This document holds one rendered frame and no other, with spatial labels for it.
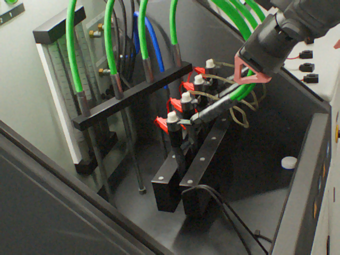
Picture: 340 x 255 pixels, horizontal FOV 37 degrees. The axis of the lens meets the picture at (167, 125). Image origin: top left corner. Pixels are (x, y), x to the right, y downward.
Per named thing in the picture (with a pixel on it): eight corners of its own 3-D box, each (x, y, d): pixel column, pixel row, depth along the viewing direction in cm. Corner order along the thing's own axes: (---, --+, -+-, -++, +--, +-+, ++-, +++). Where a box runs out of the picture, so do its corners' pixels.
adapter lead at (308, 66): (315, 69, 135) (314, 62, 133) (312, 73, 133) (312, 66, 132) (271, 65, 141) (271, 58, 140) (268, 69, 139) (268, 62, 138)
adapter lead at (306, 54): (313, 55, 142) (312, 48, 141) (313, 59, 140) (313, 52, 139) (268, 58, 145) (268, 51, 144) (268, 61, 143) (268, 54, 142)
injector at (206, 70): (232, 144, 126) (222, 68, 116) (213, 143, 128) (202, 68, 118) (235, 138, 128) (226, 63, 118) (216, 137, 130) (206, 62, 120)
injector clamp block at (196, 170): (205, 242, 108) (196, 186, 100) (163, 235, 112) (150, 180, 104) (246, 151, 134) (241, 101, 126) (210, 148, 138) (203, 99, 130)
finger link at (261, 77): (215, 77, 86) (241, 48, 79) (234, 53, 90) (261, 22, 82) (246, 102, 87) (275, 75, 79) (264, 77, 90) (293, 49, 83)
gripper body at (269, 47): (237, 54, 79) (261, 27, 73) (264, 18, 85) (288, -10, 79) (269, 80, 80) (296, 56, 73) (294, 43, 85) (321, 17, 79)
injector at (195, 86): (222, 163, 120) (212, 85, 109) (203, 161, 122) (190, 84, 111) (226, 156, 122) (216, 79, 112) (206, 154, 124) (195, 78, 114)
